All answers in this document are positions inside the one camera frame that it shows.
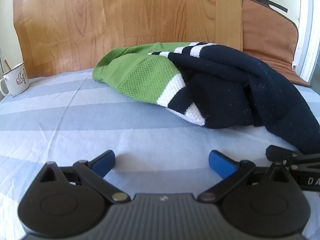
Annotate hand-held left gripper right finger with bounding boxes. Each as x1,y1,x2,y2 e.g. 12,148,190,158
197,150,296,203

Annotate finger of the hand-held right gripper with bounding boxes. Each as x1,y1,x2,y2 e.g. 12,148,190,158
265,145,320,171

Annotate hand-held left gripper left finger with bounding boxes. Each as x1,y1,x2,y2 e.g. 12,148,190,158
41,150,131,204

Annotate green navy white knit sweater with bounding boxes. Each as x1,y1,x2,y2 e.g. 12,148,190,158
92,41,320,155

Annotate blue striped bed sheet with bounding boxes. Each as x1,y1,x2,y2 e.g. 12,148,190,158
0,66,320,240

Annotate brown cushion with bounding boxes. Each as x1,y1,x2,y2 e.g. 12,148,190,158
242,0,313,88

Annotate white enamel mug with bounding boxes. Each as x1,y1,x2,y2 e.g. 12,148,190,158
0,62,30,97

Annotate wooden headboard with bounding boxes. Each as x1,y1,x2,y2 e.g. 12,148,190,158
12,0,243,78

